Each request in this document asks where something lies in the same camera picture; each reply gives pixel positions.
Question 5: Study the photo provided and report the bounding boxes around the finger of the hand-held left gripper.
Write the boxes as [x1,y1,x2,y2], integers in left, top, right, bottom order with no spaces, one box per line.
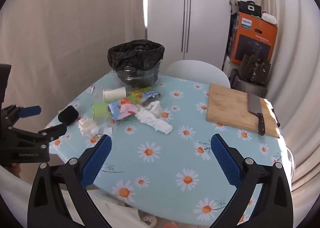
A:
[37,122,67,143]
[5,105,42,120]

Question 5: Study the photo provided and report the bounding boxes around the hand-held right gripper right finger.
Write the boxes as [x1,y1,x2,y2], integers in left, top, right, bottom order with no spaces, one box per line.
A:
[211,133,293,228]

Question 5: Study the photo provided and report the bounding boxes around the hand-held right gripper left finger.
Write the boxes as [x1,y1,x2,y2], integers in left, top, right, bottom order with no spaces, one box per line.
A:
[27,134,112,228]

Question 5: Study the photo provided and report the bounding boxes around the colourful cartoon snack packet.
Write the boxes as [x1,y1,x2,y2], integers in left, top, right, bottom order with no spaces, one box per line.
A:
[108,97,138,120]

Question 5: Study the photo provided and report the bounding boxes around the white paper cup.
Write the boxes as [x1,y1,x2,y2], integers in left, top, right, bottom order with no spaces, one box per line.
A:
[103,87,127,102]

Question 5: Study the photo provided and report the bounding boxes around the white tissue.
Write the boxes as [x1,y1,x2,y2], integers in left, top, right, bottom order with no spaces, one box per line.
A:
[135,108,173,135]
[78,117,99,136]
[146,100,162,116]

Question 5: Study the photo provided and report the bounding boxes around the clear plastic bin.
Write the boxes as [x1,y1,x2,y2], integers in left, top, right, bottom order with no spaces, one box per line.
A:
[113,64,160,88]

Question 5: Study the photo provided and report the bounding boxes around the black bin bag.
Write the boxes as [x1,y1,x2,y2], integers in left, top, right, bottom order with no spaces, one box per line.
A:
[107,40,165,73]

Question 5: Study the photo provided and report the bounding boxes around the black rounded object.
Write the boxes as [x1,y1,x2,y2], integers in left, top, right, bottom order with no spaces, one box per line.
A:
[58,107,78,126]

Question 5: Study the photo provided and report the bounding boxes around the green foil wrapper piece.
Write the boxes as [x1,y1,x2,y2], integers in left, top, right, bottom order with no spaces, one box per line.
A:
[91,102,110,120]

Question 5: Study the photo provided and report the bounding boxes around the wooden cutting board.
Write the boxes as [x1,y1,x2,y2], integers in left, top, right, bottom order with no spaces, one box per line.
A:
[206,83,281,138]

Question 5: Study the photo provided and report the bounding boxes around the blue daisy tablecloth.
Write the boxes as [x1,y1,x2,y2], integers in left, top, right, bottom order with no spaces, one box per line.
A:
[44,69,288,227]

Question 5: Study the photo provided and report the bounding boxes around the beige fabric backdrop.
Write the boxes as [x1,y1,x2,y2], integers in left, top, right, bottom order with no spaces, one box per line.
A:
[0,0,148,131]

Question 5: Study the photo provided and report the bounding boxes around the grey stool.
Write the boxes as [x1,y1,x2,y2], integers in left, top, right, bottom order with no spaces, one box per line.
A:
[230,69,268,98]

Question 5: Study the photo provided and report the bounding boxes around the green and blue snack packet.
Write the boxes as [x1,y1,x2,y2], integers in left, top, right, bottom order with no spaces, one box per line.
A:
[127,87,161,107]

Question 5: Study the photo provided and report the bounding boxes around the white chair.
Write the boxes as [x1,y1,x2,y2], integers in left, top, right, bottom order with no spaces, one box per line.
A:
[164,60,231,88]

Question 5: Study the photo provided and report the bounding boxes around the brown leather bag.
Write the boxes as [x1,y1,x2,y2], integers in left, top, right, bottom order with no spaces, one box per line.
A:
[240,54,272,85]

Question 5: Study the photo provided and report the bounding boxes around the white curtain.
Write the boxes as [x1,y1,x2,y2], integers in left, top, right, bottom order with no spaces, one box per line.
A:
[260,0,320,193]

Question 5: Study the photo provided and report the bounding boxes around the orange cardboard box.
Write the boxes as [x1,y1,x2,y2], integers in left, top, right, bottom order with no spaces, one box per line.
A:
[229,12,278,65]

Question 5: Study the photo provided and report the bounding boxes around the white wardrobe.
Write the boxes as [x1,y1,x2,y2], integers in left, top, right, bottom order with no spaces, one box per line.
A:
[147,0,232,70]

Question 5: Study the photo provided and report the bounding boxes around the white case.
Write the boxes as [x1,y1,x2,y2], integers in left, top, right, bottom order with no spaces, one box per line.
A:
[262,12,277,25]

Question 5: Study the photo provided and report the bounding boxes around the black pouch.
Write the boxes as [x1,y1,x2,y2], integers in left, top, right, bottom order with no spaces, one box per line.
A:
[237,0,262,15]

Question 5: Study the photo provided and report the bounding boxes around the steel cleaver with black handle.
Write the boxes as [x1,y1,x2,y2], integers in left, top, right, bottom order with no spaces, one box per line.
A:
[247,92,266,136]

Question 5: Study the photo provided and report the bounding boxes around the black handled utensil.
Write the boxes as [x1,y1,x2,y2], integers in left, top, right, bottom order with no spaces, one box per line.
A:
[271,108,281,128]

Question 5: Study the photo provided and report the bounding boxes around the beige strap bag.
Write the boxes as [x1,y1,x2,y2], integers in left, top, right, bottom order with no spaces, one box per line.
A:
[229,0,239,15]

